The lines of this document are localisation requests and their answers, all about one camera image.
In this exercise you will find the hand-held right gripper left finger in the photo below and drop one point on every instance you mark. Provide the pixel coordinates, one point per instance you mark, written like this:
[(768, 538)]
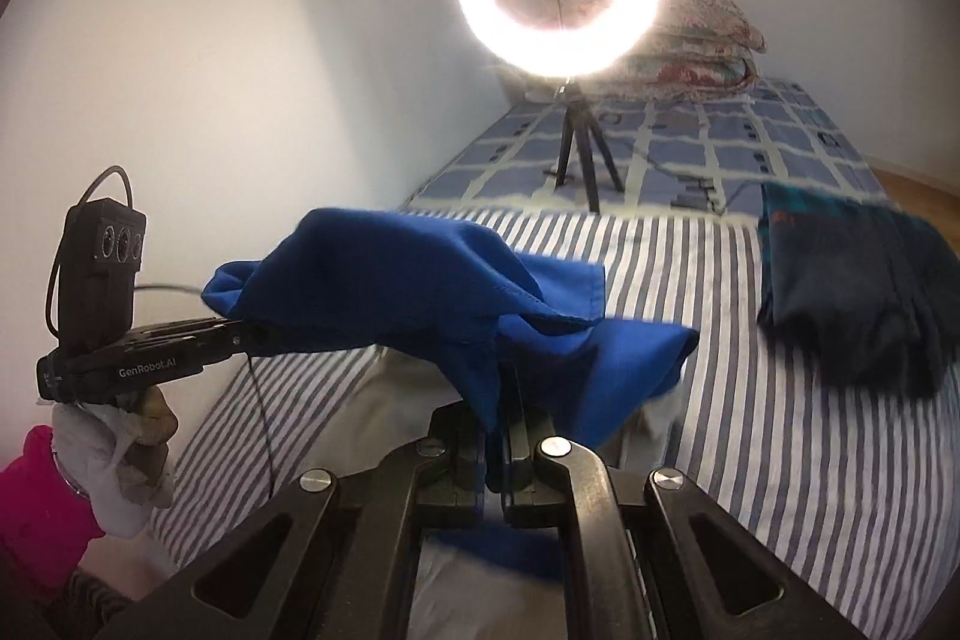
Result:
[(457, 460)]

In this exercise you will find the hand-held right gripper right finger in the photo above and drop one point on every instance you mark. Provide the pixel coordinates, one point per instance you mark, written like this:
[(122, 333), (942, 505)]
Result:
[(521, 452)]

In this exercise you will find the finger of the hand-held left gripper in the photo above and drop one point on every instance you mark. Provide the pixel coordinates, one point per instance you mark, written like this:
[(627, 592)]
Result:
[(180, 329), (225, 344)]

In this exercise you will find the beige and blue jacket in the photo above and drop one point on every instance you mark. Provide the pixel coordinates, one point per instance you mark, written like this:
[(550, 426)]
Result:
[(420, 280)]

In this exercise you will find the person's left forearm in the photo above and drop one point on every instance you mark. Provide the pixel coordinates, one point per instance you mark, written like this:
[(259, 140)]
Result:
[(37, 512)]

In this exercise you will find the dark folded clothes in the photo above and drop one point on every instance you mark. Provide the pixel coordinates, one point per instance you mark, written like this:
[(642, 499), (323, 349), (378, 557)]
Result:
[(840, 280)]

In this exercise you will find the person's left hand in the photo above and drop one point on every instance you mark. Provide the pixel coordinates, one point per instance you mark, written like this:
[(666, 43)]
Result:
[(112, 460)]

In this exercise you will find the person's zebra striped leg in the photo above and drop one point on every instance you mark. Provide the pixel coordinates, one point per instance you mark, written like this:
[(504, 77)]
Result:
[(90, 602)]

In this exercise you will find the black tripod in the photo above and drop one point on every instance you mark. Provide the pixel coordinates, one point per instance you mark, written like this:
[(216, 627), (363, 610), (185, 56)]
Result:
[(577, 138)]

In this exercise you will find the blue checked bed sheet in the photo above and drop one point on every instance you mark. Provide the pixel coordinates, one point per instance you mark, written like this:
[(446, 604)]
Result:
[(675, 160)]

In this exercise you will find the folded floral quilt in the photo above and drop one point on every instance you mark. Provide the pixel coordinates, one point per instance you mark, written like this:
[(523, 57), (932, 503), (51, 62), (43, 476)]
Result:
[(697, 55)]

